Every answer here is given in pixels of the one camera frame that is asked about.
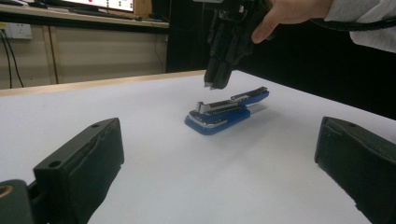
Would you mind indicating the black keyboard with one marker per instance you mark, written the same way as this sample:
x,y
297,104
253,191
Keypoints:
x,y
96,13

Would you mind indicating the white wall socket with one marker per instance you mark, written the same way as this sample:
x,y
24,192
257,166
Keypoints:
x,y
15,30

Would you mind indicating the blue stapler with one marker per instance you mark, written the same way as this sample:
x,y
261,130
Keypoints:
x,y
225,112

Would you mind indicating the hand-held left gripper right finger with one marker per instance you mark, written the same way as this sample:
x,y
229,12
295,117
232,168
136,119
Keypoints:
x,y
361,161

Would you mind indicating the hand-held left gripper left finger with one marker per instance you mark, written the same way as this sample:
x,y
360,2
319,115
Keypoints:
x,y
84,161

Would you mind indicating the wooden desk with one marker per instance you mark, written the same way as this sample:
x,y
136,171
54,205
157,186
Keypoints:
x,y
84,18

